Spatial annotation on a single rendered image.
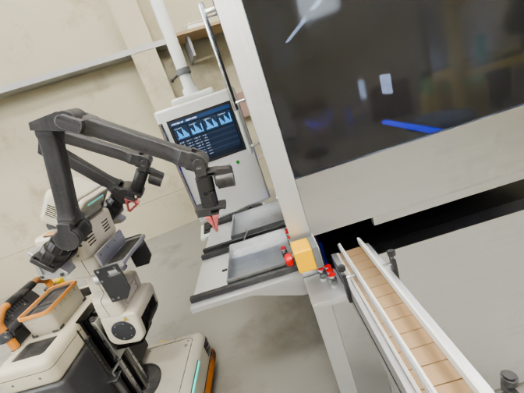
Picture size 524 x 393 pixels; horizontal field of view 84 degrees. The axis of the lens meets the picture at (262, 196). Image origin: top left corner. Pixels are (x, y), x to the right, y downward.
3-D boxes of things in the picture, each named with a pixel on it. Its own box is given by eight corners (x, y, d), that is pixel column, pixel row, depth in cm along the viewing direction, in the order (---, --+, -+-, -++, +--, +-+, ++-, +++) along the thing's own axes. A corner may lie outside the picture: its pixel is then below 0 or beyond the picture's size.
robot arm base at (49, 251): (51, 243, 106) (27, 261, 95) (60, 226, 104) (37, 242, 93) (74, 254, 108) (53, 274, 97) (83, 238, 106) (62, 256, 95)
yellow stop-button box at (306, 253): (317, 254, 91) (312, 235, 89) (323, 267, 84) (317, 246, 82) (295, 261, 91) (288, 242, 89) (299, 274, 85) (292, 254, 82)
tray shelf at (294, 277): (293, 201, 163) (292, 198, 163) (327, 272, 97) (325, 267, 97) (213, 227, 166) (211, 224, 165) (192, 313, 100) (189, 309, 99)
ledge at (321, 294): (345, 270, 95) (345, 265, 95) (360, 296, 83) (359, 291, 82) (305, 283, 96) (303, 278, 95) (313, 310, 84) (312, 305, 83)
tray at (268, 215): (293, 201, 158) (292, 195, 157) (302, 220, 134) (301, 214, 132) (235, 220, 160) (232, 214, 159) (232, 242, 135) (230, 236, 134)
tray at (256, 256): (306, 228, 126) (304, 221, 125) (321, 260, 101) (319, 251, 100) (231, 251, 128) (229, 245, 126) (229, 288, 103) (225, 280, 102)
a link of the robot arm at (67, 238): (40, 106, 88) (18, 109, 78) (88, 107, 89) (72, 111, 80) (71, 235, 104) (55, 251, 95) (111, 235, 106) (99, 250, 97)
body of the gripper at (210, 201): (225, 210, 97) (221, 189, 94) (196, 216, 97) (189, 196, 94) (226, 203, 103) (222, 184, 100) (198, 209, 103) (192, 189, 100)
